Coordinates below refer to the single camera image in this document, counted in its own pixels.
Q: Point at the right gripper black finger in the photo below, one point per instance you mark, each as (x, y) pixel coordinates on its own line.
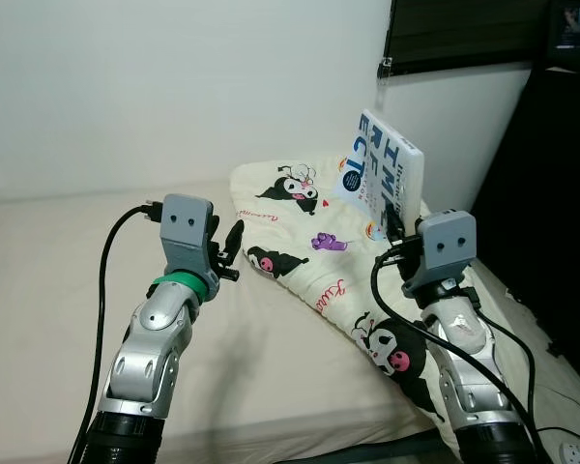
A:
(396, 222)

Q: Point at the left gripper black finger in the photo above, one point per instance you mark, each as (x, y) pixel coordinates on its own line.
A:
(221, 239)
(235, 242)

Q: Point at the white book with blue letters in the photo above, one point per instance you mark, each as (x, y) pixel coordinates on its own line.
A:
(377, 159)

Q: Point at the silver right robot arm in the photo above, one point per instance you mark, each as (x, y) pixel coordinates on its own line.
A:
(464, 358)

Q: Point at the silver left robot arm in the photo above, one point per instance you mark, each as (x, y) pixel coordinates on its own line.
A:
(145, 358)

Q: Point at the cream quilt with cartoon print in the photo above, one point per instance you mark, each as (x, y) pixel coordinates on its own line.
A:
(300, 232)

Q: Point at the black cabinet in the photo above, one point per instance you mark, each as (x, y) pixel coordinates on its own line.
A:
(551, 193)

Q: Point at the mattress with cream sheet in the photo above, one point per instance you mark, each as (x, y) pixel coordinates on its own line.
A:
(58, 261)

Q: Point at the black window blind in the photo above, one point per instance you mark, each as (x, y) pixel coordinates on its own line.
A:
(464, 34)

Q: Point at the white power strip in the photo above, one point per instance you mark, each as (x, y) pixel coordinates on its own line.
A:
(575, 454)

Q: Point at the black monitor with lit screen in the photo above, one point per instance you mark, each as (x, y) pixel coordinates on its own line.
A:
(575, 29)

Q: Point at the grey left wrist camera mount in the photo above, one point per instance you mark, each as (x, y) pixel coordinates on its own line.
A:
(188, 232)

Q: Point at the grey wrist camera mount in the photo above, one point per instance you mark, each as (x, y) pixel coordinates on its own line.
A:
(188, 232)
(447, 246)

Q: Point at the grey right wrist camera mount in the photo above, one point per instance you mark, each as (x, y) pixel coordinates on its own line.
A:
(447, 246)

